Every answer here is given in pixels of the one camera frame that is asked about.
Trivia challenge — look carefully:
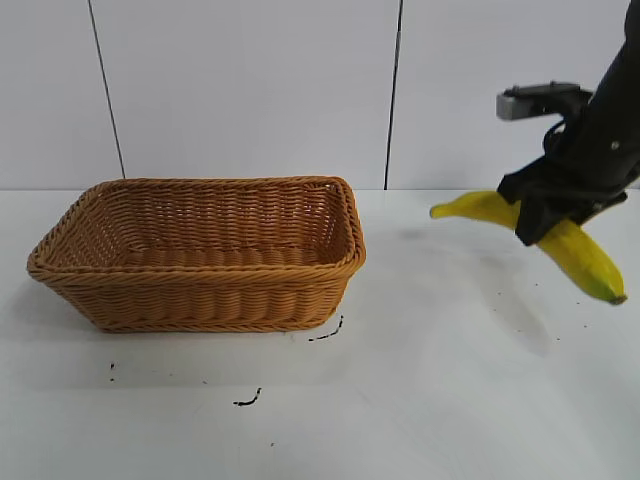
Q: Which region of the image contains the brown wicker basket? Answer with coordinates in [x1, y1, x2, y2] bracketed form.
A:
[27, 174, 367, 335]

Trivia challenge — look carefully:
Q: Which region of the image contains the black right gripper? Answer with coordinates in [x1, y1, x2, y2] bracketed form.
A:
[496, 94, 640, 247]

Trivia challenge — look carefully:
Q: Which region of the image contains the yellow banana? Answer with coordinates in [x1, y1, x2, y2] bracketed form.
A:
[429, 189, 629, 306]

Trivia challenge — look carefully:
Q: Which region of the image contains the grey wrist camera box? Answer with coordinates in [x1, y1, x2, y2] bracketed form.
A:
[496, 82, 594, 122]

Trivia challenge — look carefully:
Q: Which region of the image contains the black camera cable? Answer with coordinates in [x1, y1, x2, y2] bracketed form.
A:
[541, 115, 571, 159]

